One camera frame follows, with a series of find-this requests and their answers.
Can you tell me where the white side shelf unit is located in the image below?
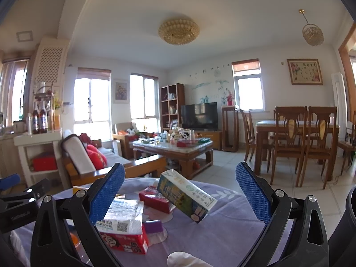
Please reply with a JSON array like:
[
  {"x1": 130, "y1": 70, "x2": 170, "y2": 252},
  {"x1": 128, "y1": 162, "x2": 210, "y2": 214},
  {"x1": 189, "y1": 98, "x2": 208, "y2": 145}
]
[{"x1": 13, "y1": 129, "x2": 71, "y2": 189}]

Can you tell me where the red small box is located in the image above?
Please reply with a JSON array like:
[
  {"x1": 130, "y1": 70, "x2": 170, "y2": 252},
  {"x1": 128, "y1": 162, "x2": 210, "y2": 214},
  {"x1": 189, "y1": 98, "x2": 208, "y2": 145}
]
[{"x1": 138, "y1": 186, "x2": 175, "y2": 214}]

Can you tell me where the framed floral picture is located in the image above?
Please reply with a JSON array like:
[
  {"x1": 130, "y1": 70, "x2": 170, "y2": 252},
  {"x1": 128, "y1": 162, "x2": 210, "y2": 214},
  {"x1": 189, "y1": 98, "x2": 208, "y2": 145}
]
[{"x1": 287, "y1": 59, "x2": 324, "y2": 85}]

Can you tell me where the wooden coffee table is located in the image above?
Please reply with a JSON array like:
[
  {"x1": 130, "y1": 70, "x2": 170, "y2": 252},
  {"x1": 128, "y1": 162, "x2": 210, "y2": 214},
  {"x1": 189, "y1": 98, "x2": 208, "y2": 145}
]
[{"x1": 133, "y1": 141, "x2": 214, "y2": 179}]

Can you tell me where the black flat television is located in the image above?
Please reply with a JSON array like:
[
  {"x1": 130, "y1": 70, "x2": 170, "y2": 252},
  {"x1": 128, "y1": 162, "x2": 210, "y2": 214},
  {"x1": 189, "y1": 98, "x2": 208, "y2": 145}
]
[{"x1": 181, "y1": 103, "x2": 218, "y2": 130}]

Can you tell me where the white bubble mailer pouch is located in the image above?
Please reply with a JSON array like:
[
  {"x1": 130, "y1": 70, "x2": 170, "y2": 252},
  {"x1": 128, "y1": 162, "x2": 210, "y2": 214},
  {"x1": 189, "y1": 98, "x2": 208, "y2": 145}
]
[{"x1": 95, "y1": 198, "x2": 144, "y2": 235}]

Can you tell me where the blue white milk carton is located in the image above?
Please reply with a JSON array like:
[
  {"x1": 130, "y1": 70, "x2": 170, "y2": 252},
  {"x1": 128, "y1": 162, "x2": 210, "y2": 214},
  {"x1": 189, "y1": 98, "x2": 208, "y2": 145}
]
[{"x1": 157, "y1": 169, "x2": 217, "y2": 224}]

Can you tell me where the white standing air conditioner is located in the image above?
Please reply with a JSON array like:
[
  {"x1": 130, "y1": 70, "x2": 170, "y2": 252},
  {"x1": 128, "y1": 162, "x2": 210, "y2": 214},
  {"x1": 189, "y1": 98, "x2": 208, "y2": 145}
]
[{"x1": 331, "y1": 72, "x2": 348, "y2": 129}]

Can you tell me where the wooden chair by doorway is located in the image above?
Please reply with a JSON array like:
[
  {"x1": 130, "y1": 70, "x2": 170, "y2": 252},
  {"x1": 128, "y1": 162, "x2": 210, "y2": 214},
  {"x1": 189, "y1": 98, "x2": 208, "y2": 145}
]
[{"x1": 338, "y1": 122, "x2": 355, "y2": 175}]

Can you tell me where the tall wooden plant stand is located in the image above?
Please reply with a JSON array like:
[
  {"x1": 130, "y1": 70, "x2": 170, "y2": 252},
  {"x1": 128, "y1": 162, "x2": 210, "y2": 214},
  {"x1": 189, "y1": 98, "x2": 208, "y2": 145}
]
[{"x1": 221, "y1": 105, "x2": 239, "y2": 152}]

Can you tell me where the crystal pendant lamp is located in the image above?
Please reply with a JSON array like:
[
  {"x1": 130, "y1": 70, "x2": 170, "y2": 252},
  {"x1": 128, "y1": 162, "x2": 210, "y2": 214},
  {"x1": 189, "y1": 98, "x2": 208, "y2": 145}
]
[{"x1": 299, "y1": 9, "x2": 325, "y2": 47}]

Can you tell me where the gold round ceiling lamp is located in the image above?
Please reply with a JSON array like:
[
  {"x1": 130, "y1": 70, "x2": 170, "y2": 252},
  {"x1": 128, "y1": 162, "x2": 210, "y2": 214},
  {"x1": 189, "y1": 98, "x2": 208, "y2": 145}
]
[{"x1": 158, "y1": 18, "x2": 200, "y2": 46}]

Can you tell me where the wooden tv cabinet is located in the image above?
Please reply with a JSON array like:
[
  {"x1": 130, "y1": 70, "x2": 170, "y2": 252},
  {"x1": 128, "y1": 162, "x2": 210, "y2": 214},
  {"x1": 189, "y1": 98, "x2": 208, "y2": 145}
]
[{"x1": 195, "y1": 130, "x2": 222, "y2": 151}]

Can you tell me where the wooden sofa with cushions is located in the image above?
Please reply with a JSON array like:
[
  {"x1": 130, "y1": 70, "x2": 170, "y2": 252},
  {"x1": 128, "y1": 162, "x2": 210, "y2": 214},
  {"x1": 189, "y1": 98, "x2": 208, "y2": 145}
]
[{"x1": 60, "y1": 129, "x2": 166, "y2": 186}]

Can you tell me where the right white gloved hand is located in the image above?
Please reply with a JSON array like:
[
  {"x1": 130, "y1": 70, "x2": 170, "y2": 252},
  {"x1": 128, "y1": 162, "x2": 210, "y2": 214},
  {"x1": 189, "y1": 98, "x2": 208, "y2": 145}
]
[{"x1": 167, "y1": 251, "x2": 210, "y2": 267}]

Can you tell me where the red cartoon drink box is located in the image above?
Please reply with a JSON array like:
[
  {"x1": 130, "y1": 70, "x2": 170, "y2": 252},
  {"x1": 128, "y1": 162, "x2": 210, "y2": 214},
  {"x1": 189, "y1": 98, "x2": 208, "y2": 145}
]
[{"x1": 100, "y1": 227, "x2": 148, "y2": 254}]

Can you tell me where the wooden dining table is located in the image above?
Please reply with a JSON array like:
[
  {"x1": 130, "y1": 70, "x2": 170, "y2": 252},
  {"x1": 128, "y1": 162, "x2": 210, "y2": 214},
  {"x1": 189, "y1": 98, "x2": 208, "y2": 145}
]
[{"x1": 254, "y1": 119, "x2": 340, "y2": 183}]

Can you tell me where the wooden bookshelf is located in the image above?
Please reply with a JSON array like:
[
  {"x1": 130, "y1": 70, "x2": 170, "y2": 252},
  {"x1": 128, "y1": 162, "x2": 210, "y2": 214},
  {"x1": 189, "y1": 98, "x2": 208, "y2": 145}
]
[{"x1": 159, "y1": 83, "x2": 185, "y2": 131}]

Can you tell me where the wooden dining chair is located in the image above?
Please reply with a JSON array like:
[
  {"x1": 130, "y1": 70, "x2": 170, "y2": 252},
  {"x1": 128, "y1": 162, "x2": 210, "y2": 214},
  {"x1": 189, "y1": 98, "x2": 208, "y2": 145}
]
[
  {"x1": 296, "y1": 106, "x2": 338, "y2": 187},
  {"x1": 270, "y1": 106, "x2": 308, "y2": 184}
]

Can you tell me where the small framed flower picture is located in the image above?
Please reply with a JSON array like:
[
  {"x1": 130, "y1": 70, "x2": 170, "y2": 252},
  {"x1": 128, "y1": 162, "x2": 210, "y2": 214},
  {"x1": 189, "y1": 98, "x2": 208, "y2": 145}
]
[{"x1": 112, "y1": 79, "x2": 130, "y2": 104}]

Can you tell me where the black round trash bin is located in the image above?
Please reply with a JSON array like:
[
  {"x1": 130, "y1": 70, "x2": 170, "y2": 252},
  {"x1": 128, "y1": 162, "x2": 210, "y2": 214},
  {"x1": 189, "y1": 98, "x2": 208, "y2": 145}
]
[{"x1": 328, "y1": 187, "x2": 356, "y2": 266}]

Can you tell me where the red cushion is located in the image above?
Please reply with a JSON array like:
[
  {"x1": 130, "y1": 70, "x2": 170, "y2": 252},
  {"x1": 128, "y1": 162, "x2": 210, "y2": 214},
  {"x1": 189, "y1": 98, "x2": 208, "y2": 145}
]
[{"x1": 86, "y1": 144, "x2": 108, "y2": 170}]

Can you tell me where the purple tube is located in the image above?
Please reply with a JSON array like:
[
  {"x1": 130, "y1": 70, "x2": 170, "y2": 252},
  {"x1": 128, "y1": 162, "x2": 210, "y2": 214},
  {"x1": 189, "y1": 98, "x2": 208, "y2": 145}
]
[{"x1": 143, "y1": 220, "x2": 164, "y2": 234}]

